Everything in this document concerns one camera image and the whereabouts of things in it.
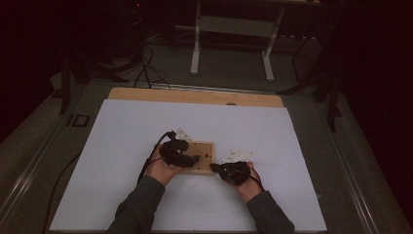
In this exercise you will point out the small wooden box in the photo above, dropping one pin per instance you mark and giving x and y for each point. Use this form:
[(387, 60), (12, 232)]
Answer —
[(204, 156)]

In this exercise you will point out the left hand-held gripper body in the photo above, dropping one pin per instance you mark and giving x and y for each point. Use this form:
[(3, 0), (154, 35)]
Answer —
[(172, 154)]

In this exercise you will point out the white metal desk frame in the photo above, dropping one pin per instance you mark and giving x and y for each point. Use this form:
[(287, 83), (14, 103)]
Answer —
[(233, 26)]

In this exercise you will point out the black metal stand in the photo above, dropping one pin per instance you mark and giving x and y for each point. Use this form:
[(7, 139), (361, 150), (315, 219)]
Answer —
[(332, 104)]

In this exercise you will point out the person's left hand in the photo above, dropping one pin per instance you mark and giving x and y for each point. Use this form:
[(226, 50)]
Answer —
[(160, 172)]

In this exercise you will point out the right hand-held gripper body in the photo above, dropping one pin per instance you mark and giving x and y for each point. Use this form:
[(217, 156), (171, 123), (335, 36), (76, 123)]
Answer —
[(237, 174)]

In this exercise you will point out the grey metal floor strip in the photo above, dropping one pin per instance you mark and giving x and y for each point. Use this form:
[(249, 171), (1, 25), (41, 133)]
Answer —
[(207, 88)]

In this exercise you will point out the dark equipment with red light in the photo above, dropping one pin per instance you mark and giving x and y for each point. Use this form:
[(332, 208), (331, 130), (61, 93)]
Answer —
[(136, 29)]

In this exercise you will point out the black floor socket box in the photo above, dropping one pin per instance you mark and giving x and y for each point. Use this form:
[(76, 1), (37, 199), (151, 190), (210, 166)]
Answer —
[(78, 120)]

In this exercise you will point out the grey metal floor rail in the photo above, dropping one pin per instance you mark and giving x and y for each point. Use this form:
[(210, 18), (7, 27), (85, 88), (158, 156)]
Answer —
[(22, 191), (350, 182)]

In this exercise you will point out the white table cover sheet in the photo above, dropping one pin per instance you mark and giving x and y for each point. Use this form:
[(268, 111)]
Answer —
[(130, 123)]

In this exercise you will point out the person's right hand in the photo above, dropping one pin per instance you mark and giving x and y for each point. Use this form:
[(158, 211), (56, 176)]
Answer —
[(250, 190)]

